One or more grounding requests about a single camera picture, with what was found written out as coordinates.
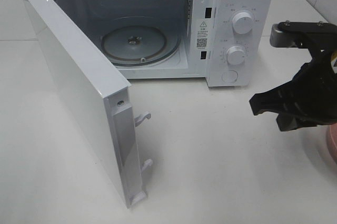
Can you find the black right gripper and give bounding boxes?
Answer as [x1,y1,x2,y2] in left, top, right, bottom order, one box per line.
[249,49,336,131]

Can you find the pink round plate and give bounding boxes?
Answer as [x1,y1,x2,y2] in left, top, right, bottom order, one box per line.
[326,124,337,164]

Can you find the round white door button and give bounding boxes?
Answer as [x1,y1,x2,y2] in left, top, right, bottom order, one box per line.
[222,70,239,83]

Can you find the white microwave door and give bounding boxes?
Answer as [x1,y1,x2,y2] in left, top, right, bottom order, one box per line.
[23,0,152,207]

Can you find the lower white timer knob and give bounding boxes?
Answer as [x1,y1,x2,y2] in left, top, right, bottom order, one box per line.
[226,45,246,65]

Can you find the upper white power knob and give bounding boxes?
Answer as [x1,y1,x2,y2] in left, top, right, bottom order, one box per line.
[232,10,254,35]

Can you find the white microwave oven body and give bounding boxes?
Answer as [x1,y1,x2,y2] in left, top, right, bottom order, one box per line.
[54,0,271,87]

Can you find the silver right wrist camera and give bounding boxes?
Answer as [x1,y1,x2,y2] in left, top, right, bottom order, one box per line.
[270,21,336,50]

